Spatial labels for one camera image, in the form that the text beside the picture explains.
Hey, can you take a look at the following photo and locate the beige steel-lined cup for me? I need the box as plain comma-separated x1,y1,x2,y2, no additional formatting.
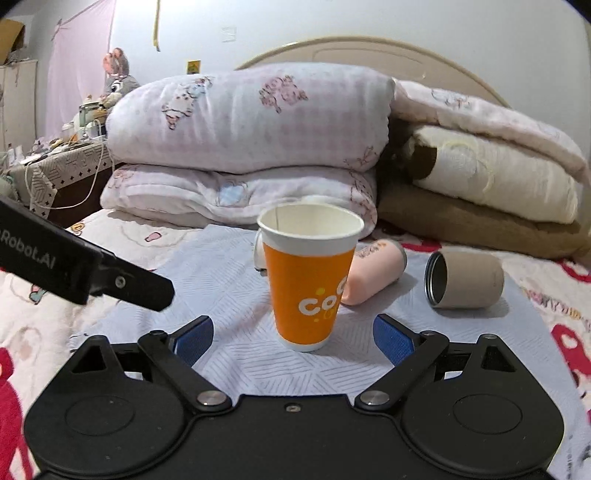
424,249,505,309

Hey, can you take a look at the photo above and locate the pink tumbler cup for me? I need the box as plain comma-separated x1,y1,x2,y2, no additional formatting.
342,239,408,306

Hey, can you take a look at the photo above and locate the white wall switch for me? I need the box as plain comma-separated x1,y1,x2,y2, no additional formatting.
221,26,236,43

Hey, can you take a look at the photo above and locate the cream and brown folded blanket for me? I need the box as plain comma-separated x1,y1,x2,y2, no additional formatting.
377,120,590,263

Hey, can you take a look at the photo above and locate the white leaf-print paper cup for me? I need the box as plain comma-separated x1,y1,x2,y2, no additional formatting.
253,230,266,272

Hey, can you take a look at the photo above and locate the pink hanging wall cloth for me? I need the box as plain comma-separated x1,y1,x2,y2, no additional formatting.
42,1,116,138

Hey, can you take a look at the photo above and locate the yellow wall sticker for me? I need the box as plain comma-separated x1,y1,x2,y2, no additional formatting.
186,60,200,75

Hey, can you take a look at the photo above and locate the grey striped cloth mat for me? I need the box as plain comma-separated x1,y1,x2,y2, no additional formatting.
70,227,577,409

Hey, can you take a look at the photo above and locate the white wardrobe cabinet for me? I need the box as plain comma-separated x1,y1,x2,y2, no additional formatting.
1,60,37,152

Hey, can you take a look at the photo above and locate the pink cartoon pillow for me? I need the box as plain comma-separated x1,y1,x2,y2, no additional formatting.
391,80,590,186

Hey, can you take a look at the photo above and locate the grey plush rabbit toy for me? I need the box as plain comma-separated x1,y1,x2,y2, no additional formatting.
100,47,140,110

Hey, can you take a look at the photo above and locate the white charging cable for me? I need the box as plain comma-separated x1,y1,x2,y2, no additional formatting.
22,147,105,213

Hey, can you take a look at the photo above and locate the beige wooden headboard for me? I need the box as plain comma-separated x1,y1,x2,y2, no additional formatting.
239,36,508,107

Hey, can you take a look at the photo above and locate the orange paper cup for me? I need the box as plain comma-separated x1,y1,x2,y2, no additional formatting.
257,203,365,352

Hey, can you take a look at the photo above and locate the pink checkered folded quilt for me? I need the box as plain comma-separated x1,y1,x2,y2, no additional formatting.
100,63,394,232

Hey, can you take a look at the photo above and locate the cluttered bedside table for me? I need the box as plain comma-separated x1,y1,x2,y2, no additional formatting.
1,100,118,227

